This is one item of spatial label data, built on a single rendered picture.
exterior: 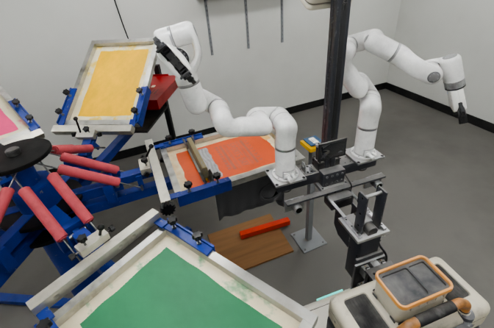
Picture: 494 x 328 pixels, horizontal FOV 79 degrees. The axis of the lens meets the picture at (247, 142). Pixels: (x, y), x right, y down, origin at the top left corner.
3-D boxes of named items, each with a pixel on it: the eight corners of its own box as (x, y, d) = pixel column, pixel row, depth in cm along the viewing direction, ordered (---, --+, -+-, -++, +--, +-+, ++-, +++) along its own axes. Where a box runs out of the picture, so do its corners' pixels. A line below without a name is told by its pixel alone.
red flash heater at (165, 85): (138, 86, 309) (135, 74, 303) (181, 84, 302) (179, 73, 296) (109, 112, 257) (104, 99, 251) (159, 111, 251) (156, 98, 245)
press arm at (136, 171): (152, 170, 181) (150, 164, 178) (154, 176, 176) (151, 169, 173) (122, 179, 176) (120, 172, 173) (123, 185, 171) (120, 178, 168)
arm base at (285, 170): (306, 182, 139) (306, 154, 131) (281, 188, 136) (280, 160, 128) (291, 163, 152) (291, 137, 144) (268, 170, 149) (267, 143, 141)
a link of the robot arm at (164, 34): (179, 23, 106) (153, 31, 105) (176, 20, 95) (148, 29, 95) (193, 66, 110) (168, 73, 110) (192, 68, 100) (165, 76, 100)
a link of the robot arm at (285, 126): (278, 155, 132) (278, 123, 123) (270, 140, 143) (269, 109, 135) (299, 151, 133) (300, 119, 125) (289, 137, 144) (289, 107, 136)
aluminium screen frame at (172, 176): (263, 123, 230) (263, 119, 228) (305, 162, 183) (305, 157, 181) (160, 151, 206) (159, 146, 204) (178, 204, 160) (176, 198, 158)
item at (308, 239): (312, 225, 264) (317, 130, 214) (327, 243, 246) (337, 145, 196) (290, 234, 257) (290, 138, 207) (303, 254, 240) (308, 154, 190)
